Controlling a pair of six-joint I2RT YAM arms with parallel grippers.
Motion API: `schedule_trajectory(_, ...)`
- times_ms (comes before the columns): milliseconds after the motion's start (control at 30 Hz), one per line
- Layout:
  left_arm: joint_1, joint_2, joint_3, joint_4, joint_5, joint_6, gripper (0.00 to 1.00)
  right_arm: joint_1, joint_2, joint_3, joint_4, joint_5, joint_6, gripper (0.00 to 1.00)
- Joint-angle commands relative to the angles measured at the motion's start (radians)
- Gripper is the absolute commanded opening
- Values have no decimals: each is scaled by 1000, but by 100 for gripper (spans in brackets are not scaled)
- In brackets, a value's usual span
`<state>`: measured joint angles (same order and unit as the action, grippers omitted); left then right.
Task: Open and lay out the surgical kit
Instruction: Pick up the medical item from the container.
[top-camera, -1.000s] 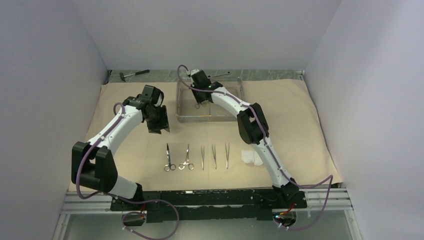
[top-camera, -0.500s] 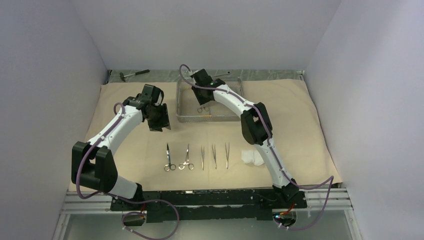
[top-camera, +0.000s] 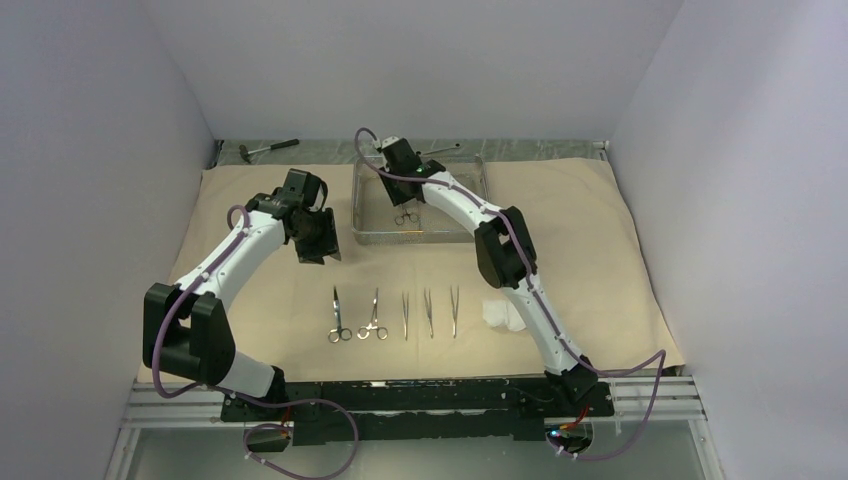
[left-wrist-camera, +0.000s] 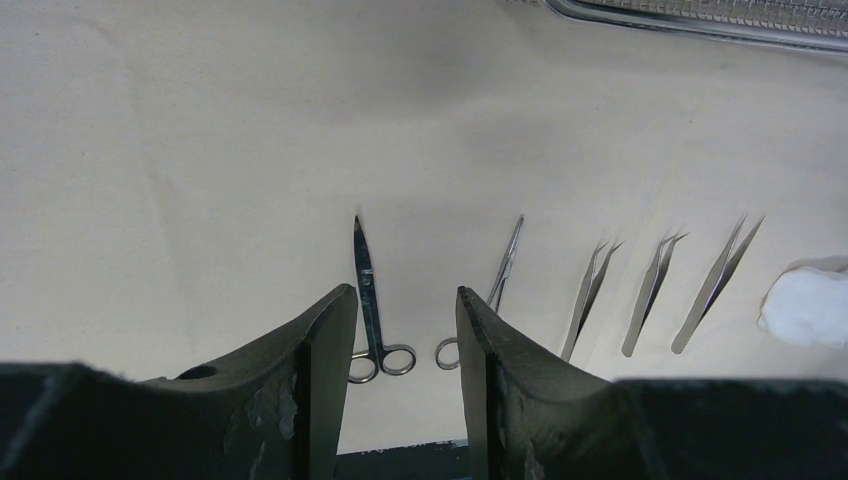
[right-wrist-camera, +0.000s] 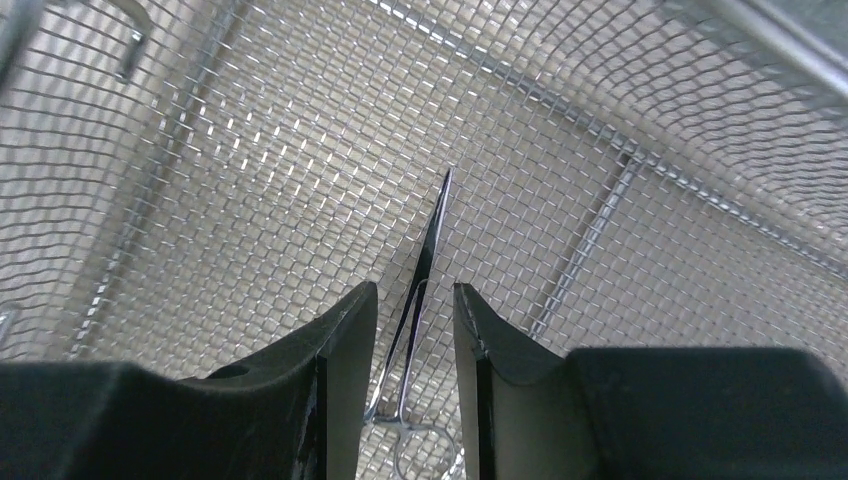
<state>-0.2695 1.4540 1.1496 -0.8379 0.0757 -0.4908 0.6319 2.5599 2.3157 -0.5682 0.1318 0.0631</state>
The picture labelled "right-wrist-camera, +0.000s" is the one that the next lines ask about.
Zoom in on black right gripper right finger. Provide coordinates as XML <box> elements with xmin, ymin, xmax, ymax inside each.
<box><xmin>453</xmin><ymin>283</ymin><xmax>847</xmax><ymax>479</ymax></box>

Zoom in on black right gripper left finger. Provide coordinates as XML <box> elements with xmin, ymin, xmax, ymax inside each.
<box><xmin>1</xmin><ymin>282</ymin><xmax>378</xmax><ymax>479</ymax></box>

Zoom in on silver surgical scissors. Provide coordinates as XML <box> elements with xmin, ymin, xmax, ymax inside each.
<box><xmin>363</xmin><ymin>169</ymin><xmax>459</xmax><ymax>479</ymax></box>

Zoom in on metal mesh instrument tray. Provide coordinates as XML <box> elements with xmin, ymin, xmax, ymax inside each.
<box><xmin>0</xmin><ymin>0</ymin><xmax>848</xmax><ymax>480</ymax></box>

